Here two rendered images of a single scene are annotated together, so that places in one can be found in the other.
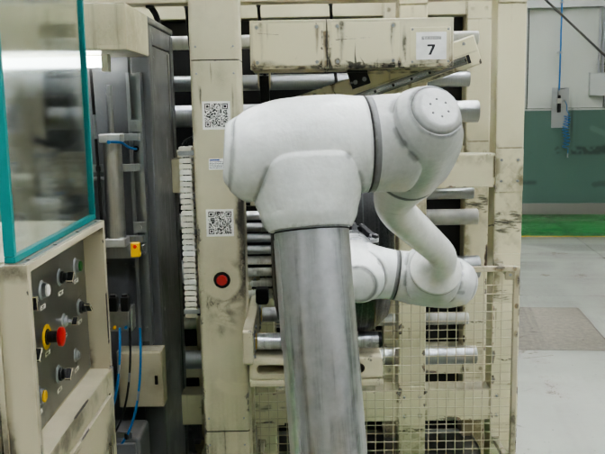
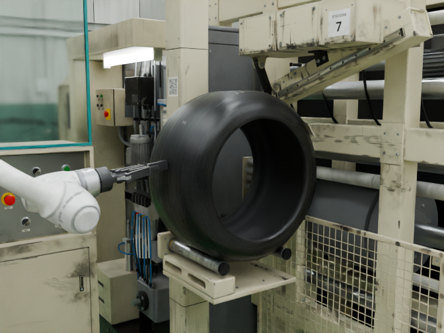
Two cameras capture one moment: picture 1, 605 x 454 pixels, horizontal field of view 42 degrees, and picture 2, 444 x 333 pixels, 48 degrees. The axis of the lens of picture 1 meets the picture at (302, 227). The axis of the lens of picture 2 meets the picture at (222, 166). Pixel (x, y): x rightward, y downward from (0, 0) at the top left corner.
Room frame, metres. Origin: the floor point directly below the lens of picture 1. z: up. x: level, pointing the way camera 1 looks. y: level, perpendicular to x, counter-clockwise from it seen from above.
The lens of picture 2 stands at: (1.17, -1.50, 1.46)
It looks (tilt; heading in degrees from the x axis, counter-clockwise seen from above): 8 degrees down; 55
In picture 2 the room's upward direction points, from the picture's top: straight up
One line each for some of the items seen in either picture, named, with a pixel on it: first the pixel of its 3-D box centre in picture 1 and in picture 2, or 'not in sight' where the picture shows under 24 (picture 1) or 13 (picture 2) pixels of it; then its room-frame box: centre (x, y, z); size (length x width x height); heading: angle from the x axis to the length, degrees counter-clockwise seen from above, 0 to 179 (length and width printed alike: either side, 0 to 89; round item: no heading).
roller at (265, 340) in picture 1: (317, 340); (197, 256); (2.08, -0.04, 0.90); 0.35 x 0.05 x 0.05; 90
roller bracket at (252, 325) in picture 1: (253, 327); (202, 238); (2.22, 0.15, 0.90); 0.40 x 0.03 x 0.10; 0
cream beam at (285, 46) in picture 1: (349, 47); (313, 31); (2.52, -0.16, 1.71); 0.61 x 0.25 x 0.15; 90
